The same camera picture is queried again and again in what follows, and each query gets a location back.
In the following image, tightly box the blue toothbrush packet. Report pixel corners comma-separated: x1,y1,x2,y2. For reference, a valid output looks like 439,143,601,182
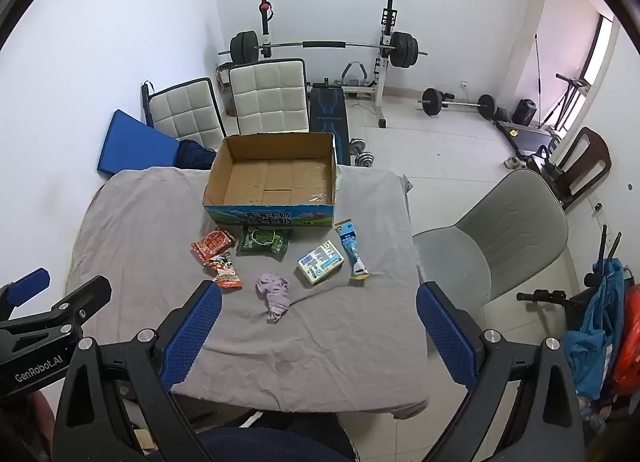
334,220,372,282

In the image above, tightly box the short barbell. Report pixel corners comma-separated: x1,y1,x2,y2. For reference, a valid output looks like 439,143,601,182
417,88,497,119

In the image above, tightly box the white barbell rack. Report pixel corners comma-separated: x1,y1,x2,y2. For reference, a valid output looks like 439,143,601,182
257,0,401,129

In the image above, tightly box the person's left hand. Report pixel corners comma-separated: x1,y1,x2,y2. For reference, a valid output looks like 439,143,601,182
27,392,56,448

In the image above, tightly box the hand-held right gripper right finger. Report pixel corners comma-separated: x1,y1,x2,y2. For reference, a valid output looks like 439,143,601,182
416,281,586,462

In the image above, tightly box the brown wooden chair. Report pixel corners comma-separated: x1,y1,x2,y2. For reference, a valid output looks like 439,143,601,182
542,127,612,213

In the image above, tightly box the purple sock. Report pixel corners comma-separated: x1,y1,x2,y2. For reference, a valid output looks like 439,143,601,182
256,273,291,325

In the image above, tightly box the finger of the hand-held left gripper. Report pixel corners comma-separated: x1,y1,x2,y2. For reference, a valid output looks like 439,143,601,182
30,276,112,343
0,268,51,310

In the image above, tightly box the dark blue cloth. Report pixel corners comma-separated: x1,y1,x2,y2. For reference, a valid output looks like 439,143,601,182
179,139,219,171

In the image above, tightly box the blue folded mat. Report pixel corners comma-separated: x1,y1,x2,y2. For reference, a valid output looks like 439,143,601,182
96,109,188,178

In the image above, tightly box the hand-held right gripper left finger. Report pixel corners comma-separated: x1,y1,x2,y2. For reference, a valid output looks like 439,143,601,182
52,279,223,462

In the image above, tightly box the cardboard box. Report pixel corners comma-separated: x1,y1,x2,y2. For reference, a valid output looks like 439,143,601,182
202,132,340,230

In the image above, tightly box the grey cable row handle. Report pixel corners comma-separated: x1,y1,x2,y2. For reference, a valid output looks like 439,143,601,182
341,61,372,89

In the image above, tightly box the orange bag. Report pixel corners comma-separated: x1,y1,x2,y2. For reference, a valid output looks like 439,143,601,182
612,282,640,395

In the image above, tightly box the white quilted chair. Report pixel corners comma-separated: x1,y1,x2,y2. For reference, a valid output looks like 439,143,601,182
149,78,226,150
229,58,311,137

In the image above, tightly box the blue clothing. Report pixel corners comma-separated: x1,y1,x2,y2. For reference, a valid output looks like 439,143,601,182
565,258,626,400

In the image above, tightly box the green snack packet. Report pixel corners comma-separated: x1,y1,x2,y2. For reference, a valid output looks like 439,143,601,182
236,225,292,259

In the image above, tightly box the small red white snack packet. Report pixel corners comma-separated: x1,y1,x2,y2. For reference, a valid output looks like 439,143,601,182
209,253,243,289

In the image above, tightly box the grey tablecloth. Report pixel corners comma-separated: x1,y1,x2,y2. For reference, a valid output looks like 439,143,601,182
65,167,431,415

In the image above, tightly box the black treadmill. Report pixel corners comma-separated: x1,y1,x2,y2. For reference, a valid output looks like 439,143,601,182
492,73,591,160

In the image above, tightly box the grey swivel chair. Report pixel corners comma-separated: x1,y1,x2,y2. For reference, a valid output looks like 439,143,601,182
413,169,570,313

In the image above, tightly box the long barbell with black plates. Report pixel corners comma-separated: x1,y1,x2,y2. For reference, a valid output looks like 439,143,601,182
230,31,428,68

